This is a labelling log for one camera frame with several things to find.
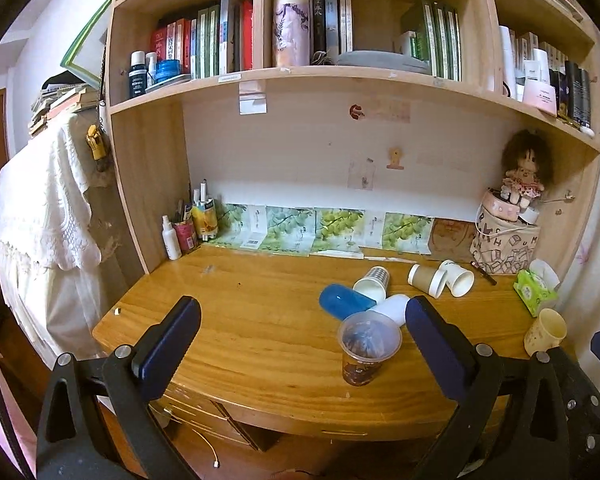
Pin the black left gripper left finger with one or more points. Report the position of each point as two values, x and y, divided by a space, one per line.
73 439

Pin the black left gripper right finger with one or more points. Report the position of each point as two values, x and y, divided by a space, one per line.
469 374

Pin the brown clear plastic cup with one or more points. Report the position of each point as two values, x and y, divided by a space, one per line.
367 340

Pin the white paper cup right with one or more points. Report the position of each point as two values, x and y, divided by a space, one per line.
458 280

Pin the plain white paper cup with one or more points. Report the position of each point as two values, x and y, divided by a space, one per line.
393 307

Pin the brown sleeve paper cup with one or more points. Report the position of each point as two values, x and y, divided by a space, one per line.
427 279

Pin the checkered paper cup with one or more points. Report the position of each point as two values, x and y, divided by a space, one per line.
374 284

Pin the blue plastic cup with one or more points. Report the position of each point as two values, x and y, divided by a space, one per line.
342 301

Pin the cream yellow mug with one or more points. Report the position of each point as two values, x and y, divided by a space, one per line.
547 331

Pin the green tissue pack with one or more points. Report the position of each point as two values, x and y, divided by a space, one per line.
537 287

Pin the pink small box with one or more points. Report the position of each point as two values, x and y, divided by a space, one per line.
498 208

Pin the brown paper bag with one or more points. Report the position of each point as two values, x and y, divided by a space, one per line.
451 239

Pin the white lace cloth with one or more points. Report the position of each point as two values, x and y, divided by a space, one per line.
49 261

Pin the white spray bottle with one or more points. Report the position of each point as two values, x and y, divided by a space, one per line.
170 239

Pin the brown haired doll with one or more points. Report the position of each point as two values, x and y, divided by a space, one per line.
528 168

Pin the red pen holder can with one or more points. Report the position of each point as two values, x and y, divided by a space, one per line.
187 236

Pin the yellow juice carton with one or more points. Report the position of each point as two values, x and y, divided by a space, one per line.
205 220

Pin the green grape poster strip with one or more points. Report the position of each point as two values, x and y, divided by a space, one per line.
307 231

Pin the pink cosmetic box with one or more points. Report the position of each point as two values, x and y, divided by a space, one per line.
540 95

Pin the wooden bookshelf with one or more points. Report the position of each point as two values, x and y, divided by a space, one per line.
347 137

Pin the yellow toy figure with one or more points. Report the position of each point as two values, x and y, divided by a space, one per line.
96 142

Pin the green book set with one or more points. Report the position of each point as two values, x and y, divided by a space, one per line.
433 32

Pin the dark cosmetic bottle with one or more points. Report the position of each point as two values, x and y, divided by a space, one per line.
137 74

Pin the grey flat pouch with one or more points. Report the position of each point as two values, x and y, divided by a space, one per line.
383 59

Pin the blue cream jar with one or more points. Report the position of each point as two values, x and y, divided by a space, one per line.
167 69

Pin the red book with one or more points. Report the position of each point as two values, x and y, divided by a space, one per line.
247 36

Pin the patterned drawstring bag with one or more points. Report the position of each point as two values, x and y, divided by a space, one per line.
501 247

